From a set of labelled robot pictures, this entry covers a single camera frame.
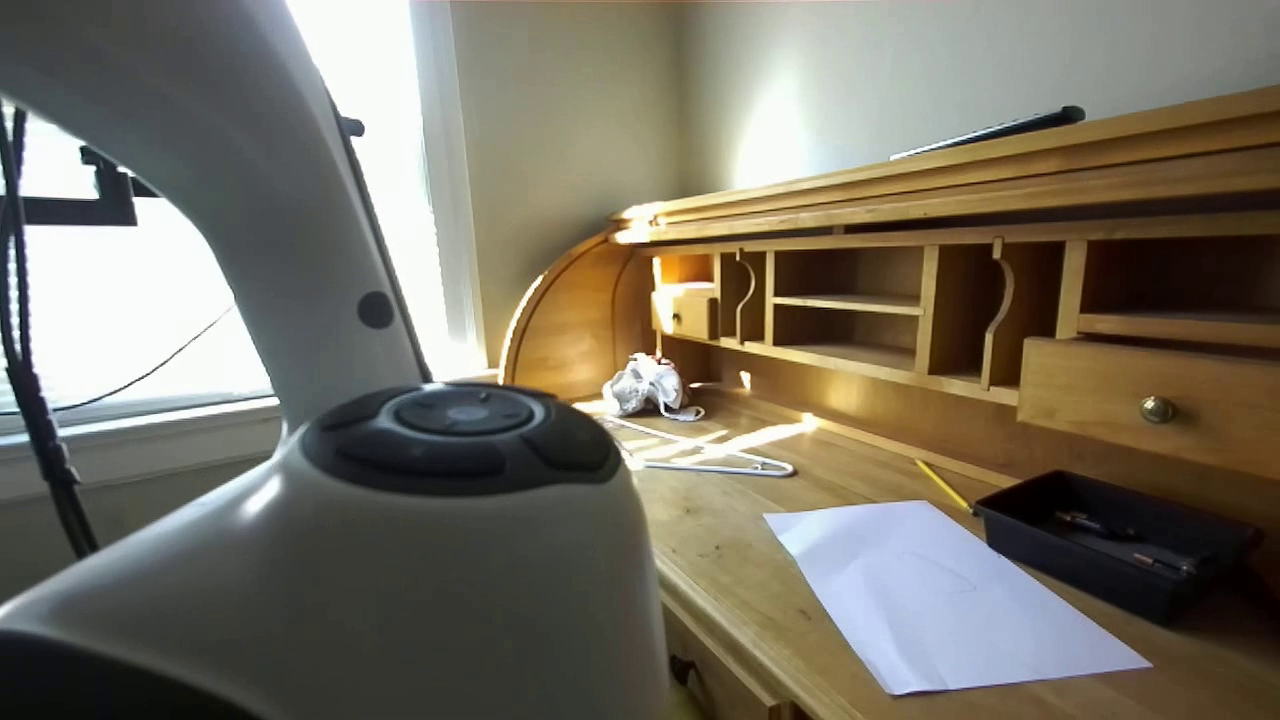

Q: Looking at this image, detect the small wooden organizer drawer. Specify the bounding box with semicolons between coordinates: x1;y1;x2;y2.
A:
646;280;724;342

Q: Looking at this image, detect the small drawer with brass knob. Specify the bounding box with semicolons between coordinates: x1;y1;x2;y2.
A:
1017;331;1280;489

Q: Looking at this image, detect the white crumpled bag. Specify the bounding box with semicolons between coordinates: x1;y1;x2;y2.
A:
597;346;708;426

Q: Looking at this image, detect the wooden roll-top desk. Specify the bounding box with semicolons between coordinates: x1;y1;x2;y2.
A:
495;82;1280;720

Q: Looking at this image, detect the white curtain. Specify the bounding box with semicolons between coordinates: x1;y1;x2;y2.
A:
402;0;495;383

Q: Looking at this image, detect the yellow pencil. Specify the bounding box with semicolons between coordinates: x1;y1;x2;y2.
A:
912;454;981;519

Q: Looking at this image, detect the white paper sheet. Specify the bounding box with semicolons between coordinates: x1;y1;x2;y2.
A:
760;497;1156;700

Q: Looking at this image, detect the black plastic tray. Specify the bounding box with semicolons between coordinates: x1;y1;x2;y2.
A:
967;462;1265;628

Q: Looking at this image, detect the bright window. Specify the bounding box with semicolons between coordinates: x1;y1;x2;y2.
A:
0;104;274;415

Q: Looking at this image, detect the round brass knob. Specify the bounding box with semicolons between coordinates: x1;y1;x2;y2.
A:
1137;390;1183;430

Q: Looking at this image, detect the black window bracket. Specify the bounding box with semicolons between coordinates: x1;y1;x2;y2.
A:
14;137;148;230

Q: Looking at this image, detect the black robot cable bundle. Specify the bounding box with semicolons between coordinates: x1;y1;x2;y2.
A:
0;100;102;563

